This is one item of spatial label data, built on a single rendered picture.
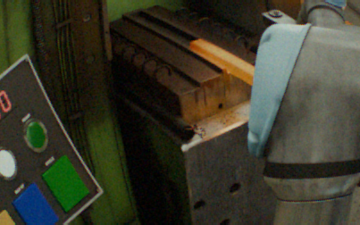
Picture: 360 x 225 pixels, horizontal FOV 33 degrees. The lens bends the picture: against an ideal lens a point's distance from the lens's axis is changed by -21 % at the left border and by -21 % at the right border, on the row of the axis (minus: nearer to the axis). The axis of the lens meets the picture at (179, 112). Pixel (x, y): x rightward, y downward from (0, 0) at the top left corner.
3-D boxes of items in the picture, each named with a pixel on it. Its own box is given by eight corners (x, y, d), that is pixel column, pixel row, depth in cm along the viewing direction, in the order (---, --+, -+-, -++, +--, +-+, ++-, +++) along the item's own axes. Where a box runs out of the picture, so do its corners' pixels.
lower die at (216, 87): (265, 91, 146) (262, 54, 141) (182, 127, 137) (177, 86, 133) (160, 29, 178) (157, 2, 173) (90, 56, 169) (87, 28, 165)
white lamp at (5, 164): (20, 174, 100) (13, 153, 98) (2, 182, 98) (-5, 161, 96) (15, 165, 102) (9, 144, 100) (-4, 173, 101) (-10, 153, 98)
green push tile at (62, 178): (90, 191, 111) (66, 154, 109) (68, 212, 106) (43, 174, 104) (85, 192, 112) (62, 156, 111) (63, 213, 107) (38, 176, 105)
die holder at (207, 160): (313, 223, 170) (323, 81, 147) (201, 287, 154) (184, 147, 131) (208, 146, 212) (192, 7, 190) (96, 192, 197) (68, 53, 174)
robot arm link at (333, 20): (367, 58, 86) (360, 11, 93) (306, 51, 89) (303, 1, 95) (367, 91, 92) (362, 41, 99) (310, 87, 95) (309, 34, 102)
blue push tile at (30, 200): (59, 218, 104) (35, 183, 102) (38, 239, 99) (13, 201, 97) (55, 219, 105) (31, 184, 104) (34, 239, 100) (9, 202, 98)
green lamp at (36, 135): (51, 145, 107) (46, 123, 105) (31, 154, 105) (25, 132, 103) (45, 137, 109) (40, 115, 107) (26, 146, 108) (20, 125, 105)
